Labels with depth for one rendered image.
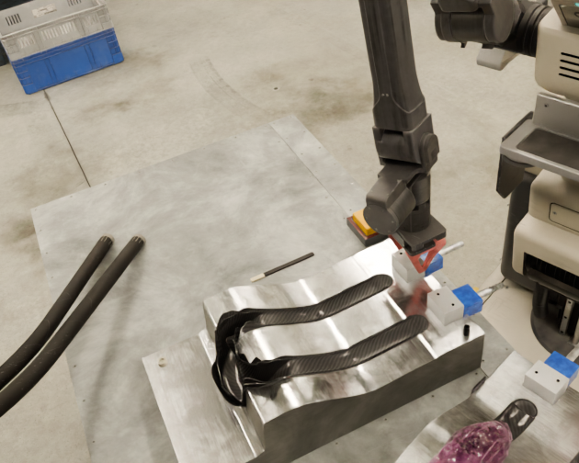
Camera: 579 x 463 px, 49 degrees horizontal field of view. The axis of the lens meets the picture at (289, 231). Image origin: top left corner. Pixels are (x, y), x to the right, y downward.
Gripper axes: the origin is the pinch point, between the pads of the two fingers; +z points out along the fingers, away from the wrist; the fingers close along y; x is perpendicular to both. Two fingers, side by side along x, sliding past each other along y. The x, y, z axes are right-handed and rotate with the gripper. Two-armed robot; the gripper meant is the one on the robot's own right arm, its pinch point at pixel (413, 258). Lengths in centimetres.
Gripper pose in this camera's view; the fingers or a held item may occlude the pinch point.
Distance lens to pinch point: 112.7
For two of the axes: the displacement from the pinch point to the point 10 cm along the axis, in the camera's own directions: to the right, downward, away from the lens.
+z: 1.5, 7.2, 6.8
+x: 8.9, -3.9, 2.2
